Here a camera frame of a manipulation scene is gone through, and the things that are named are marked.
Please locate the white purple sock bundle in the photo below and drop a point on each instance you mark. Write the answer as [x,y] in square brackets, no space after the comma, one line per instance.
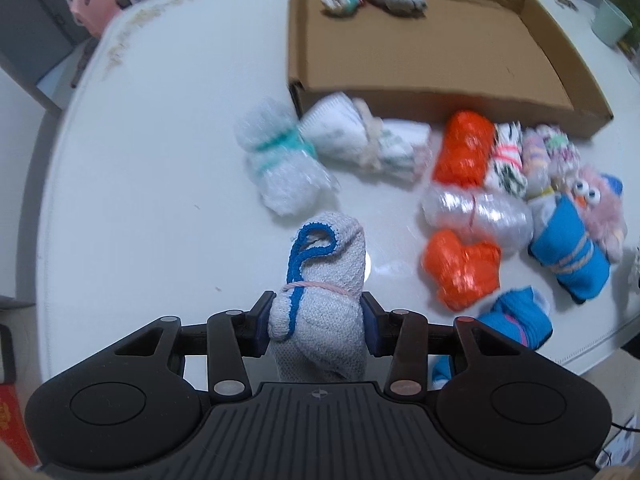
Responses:
[564,157]

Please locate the blue sock pink band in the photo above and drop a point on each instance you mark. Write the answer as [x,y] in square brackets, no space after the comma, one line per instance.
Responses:
[521,315]

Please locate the white cloth beige tie bundle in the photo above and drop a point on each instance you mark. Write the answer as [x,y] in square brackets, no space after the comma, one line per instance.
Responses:
[345,129]

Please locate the brown cardboard tray box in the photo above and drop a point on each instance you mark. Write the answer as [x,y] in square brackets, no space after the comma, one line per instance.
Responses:
[508,60]

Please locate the grey sock blue trim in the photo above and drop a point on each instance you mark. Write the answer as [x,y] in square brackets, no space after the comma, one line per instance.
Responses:
[316,322]

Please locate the mint green plastic cup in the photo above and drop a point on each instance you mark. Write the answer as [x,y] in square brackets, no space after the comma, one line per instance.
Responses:
[610,23]

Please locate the blue cloth rope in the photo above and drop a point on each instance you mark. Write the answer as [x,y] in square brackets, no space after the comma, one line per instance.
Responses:
[562,245]

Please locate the pastel sock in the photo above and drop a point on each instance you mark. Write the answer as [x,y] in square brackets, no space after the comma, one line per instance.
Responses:
[536,163]

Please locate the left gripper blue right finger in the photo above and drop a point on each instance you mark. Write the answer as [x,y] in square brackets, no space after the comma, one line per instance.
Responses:
[402,335]

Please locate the long orange plastic bundle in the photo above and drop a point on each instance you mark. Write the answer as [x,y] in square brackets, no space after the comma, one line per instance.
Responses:
[466,147]

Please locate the small orange plastic bundle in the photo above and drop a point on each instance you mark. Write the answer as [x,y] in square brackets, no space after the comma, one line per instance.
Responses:
[464,273]

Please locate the pink plastic stool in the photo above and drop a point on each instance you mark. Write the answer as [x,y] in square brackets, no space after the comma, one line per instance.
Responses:
[95,15]

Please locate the pink fluffy monster toy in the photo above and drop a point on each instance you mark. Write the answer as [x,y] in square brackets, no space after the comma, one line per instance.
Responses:
[599,201]

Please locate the white green striped sock bundle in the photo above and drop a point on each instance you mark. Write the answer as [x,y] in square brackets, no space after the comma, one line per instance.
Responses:
[505,171]

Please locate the bubble wrap teal tie bundle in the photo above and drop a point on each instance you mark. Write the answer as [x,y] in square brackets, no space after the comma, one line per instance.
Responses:
[285,168]

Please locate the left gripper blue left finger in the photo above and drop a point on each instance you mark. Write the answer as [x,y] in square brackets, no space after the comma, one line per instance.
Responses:
[232,336]

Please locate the clear bubble wrap red band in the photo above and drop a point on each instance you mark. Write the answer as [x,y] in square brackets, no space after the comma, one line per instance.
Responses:
[476,215]

